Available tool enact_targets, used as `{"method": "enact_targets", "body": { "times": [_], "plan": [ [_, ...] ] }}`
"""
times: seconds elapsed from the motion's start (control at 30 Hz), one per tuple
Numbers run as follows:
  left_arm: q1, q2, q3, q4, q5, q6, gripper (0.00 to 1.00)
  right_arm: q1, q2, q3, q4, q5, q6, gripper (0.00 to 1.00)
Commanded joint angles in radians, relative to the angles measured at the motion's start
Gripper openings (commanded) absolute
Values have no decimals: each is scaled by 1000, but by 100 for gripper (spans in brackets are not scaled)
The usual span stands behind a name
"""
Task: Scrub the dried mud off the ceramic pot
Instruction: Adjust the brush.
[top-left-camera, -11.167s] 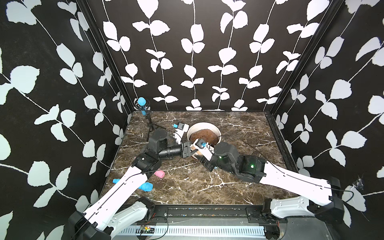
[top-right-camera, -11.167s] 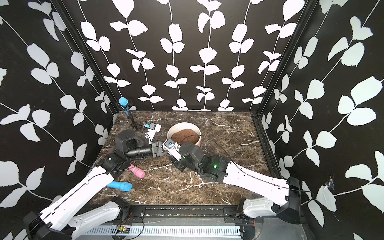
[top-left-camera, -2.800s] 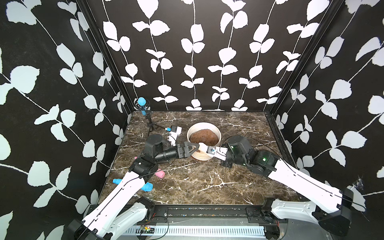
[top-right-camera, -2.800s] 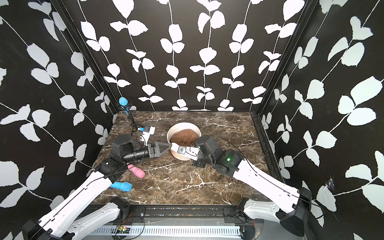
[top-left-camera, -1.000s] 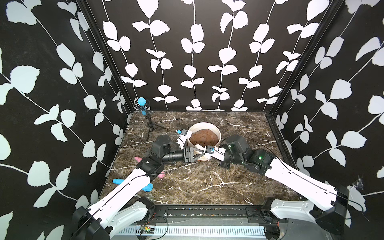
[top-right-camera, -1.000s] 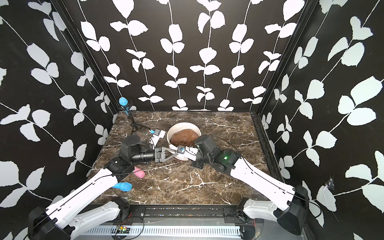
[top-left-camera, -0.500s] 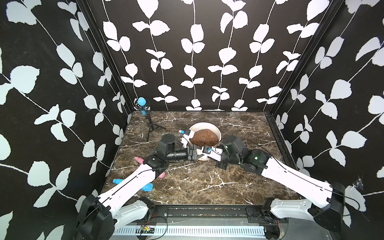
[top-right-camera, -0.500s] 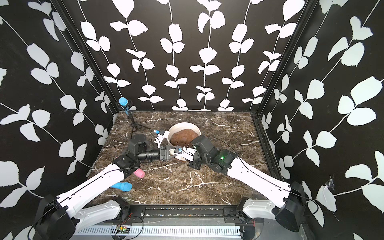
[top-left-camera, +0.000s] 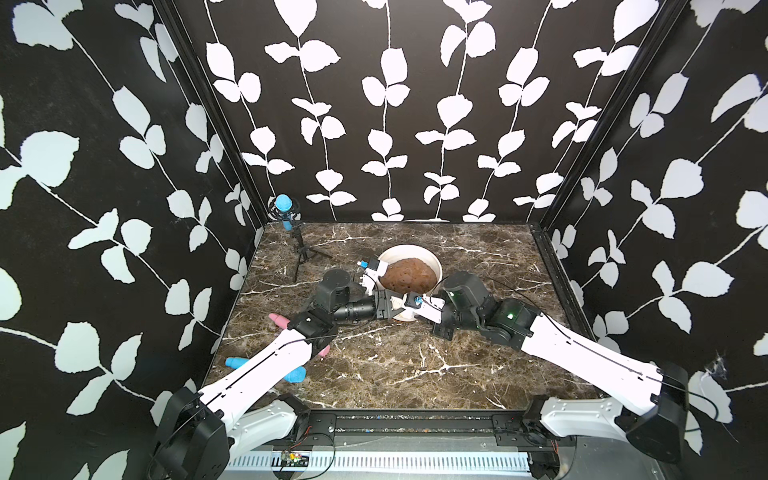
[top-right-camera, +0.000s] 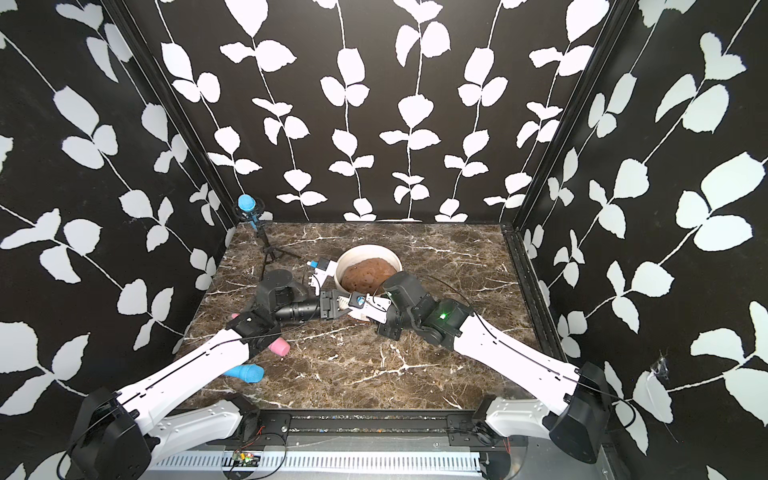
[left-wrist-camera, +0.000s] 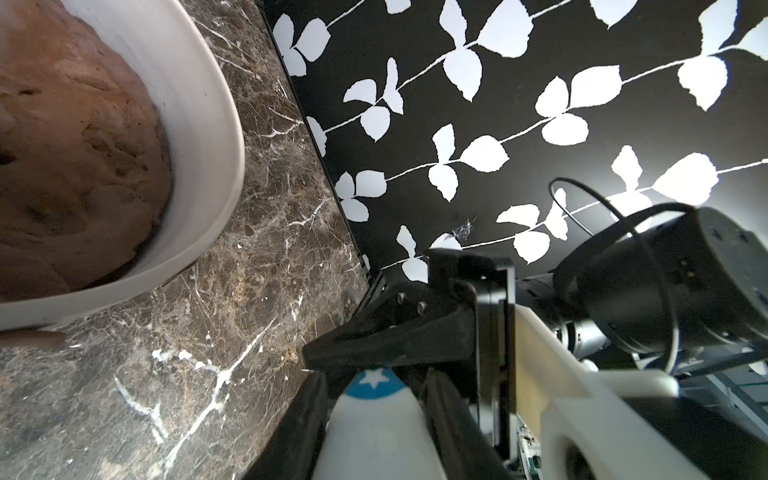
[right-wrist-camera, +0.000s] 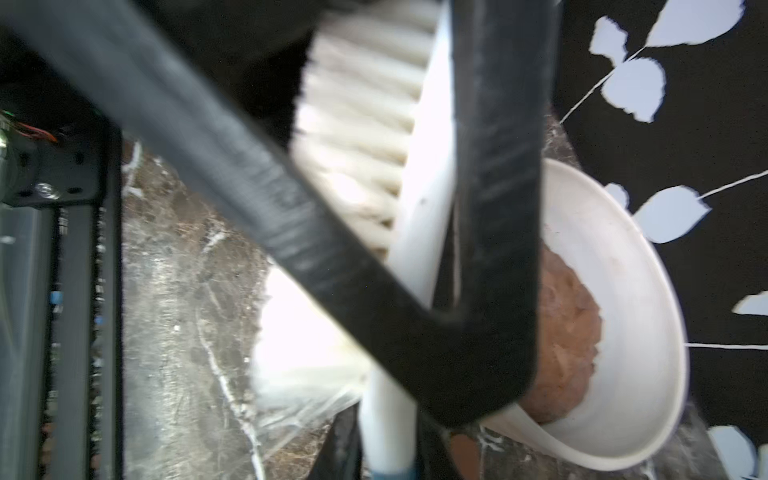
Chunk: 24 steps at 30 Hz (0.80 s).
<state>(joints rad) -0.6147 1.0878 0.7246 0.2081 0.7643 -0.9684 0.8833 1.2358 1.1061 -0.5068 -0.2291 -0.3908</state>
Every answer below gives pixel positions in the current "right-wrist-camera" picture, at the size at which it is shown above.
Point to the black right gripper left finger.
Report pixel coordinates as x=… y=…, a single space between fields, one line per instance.
x=113 y=54

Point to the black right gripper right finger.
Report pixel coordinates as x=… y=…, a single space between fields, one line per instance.
x=503 y=63

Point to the white ceramic pot with mud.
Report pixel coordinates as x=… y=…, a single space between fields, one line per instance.
x=638 y=393

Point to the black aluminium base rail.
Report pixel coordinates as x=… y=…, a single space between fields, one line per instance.
x=61 y=285

